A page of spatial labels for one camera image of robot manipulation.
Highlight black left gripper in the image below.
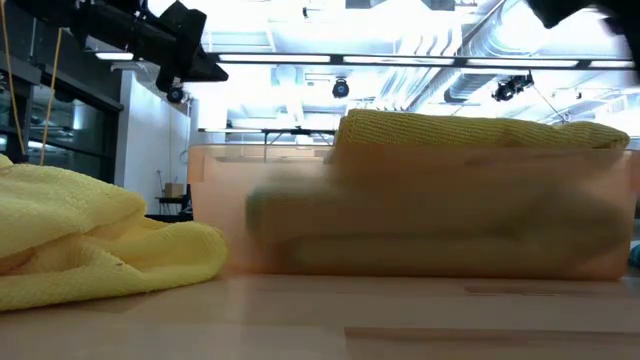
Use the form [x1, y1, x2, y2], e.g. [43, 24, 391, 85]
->
[154, 0, 230, 94]

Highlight orange translucent plastic bin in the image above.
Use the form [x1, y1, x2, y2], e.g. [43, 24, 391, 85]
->
[187, 143, 640, 282]

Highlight yellow microfiber towel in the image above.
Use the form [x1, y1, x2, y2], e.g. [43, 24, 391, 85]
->
[325, 108, 632, 165]
[0, 153, 230, 313]

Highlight green microfiber towel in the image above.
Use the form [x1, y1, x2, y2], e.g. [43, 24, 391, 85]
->
[244, 184, 626, 267]

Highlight long linear ceiling light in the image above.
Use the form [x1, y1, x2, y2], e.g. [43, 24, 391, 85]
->
[94, 50, 637, 70]

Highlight black background workstation frame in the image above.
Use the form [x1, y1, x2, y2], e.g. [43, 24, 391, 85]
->
[199, 127, 338, 164]

